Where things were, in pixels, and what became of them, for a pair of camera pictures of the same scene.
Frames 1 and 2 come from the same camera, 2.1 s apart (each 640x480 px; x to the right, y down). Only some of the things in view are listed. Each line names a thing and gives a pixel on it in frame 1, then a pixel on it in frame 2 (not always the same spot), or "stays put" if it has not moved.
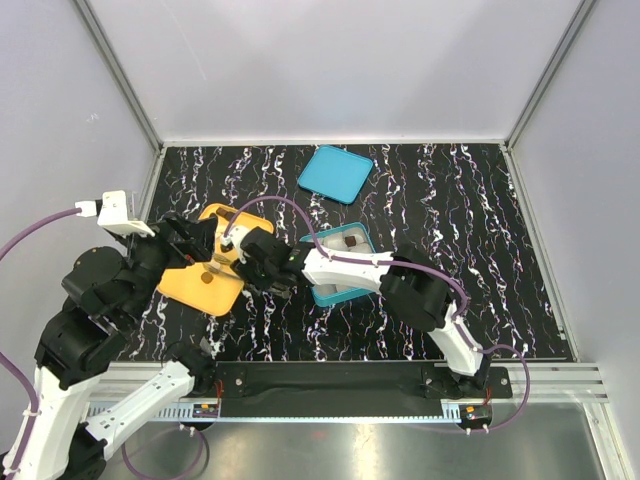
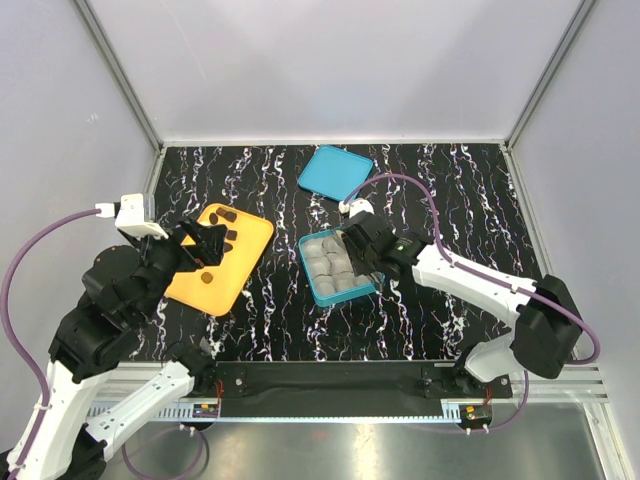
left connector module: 205,411 stays put
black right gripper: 244,271 -> 358,267
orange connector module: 475,416 stays put
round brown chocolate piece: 206,277 stays put
